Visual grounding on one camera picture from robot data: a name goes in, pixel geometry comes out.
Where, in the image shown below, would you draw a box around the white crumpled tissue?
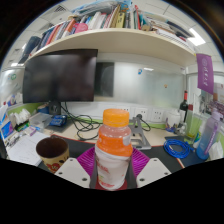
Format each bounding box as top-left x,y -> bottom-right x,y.
208,141 -> 224,161

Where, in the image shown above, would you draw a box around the black tangled cables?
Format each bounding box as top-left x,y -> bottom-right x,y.
61,102 -> 104,141

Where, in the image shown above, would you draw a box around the purple hanging banner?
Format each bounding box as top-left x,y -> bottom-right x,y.
195,53 -> 215,95

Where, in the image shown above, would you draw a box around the white jar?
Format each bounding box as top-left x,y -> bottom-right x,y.
166,109 -> 181,128

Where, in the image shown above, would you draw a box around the white wall power outlets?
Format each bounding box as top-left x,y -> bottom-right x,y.
116,105 -> 164,124

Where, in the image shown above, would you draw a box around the patterned yellow red cup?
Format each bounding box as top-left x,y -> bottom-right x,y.
35,135 -> 70,173

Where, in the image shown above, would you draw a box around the translucent purple water bottle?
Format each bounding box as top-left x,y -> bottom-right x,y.
195,108 -> 223,161

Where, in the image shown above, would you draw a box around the blue tissue box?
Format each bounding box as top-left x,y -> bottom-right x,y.
0,104 -> 16,141

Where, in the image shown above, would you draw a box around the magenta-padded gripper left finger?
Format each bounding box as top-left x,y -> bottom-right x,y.
54,146 -> 99,190

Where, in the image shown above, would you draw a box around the black computer monitor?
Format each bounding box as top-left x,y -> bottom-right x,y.
22,48 -> 99,104

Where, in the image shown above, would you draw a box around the black red-edged desk mat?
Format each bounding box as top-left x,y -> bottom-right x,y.
49,134 -> 186,174

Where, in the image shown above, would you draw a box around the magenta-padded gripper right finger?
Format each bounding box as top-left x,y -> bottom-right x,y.
127,147 -> 173,189

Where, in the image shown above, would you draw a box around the wall shelf with books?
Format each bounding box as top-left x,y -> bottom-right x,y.
18,0 -> 202,68

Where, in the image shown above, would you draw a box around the blue coiled cable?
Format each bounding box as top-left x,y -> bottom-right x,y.
163,138 -> 192,159

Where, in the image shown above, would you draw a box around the white tissue pack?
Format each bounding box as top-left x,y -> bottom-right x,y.
9,108 -> 32,128

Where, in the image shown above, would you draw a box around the clear plastic box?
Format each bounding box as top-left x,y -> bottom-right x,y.
28,112 -> 54,129

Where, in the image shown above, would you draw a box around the orange-capped drink bottle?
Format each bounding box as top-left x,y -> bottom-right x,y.
94,108 -> 134,191

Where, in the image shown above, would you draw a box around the grey metal laptop stand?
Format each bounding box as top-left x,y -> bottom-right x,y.
128,114 -> 152,151

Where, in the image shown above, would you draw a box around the group photo poster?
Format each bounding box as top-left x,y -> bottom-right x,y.
199,83 -> 224,118

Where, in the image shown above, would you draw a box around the dark wine bottle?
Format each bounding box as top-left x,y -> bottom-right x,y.
179,90 -> 189,123

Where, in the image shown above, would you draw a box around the small blue device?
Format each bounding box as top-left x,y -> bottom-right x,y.
49,114 -> 68,128

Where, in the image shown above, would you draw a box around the flat round red coaster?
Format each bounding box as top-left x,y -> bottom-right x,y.
95,179 -> 129,191

